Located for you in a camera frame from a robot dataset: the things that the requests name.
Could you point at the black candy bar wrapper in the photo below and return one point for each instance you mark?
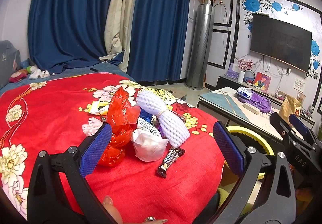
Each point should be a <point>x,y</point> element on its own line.
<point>169,159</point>

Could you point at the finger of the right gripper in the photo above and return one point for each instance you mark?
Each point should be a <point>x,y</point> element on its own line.
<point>306,132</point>
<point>284,129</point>

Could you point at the silver tower air conditioner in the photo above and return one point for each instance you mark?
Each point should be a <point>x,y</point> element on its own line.
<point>201,46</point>

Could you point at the red floral blanket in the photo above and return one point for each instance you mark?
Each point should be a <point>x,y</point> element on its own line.
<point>56,114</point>

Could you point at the white vase with red flowers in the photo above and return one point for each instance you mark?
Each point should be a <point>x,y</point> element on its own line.
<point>243,65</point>

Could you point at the black tv cabinet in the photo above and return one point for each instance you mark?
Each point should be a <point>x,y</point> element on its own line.
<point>225,81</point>

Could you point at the brown paper bag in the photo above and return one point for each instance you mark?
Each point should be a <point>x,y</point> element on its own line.
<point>290,106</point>

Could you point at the left hand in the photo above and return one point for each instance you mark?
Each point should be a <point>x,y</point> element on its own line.
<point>108,204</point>

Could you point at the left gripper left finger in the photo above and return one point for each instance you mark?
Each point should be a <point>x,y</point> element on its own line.
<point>47,201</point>

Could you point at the black curved television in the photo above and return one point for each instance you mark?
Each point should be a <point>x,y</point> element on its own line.
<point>282,41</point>

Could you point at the yellow rimmed black trash bin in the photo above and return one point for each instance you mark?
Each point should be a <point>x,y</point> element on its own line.
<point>229,179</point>

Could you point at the purple bag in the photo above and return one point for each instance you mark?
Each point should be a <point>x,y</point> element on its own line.
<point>257,101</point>

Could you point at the white foam fruit net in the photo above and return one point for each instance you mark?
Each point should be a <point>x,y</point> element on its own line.
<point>172,125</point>

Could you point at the plush toys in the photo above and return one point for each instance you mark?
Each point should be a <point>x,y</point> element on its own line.
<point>28,70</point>

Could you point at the white tissue pack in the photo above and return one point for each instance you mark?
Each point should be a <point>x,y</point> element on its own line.
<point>244,92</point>

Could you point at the round mirror ornament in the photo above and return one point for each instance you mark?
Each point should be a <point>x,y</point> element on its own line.
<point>249,76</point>

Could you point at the blue curtain right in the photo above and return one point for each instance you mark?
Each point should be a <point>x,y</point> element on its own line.
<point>158,40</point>

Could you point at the blue curtain left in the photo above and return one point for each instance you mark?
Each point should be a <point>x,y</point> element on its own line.
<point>66,34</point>

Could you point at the beige curtain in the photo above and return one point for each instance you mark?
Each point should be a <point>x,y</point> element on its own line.
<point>118,31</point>

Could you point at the coffee table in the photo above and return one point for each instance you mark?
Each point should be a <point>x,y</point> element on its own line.
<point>225,106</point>

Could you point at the colourful picture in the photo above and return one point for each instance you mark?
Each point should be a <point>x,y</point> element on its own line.
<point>262,81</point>

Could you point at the blue curtain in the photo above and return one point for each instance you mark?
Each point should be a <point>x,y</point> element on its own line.
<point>158,40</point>
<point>66,34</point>

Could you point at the red plastic bag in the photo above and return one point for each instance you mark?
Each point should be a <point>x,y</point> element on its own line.
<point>122,117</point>

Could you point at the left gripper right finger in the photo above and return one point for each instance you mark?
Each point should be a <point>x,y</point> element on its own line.
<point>275,202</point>

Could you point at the white plastic bag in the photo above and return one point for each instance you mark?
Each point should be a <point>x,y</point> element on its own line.
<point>148,147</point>

